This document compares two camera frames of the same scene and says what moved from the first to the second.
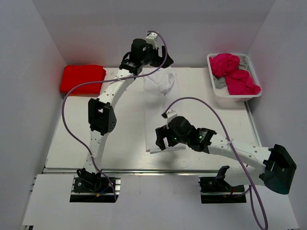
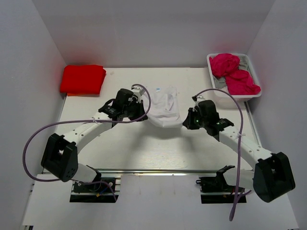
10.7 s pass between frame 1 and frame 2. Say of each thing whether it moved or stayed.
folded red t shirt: stayed
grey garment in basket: stayed
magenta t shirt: stayed
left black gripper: moved
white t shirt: moved
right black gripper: moved
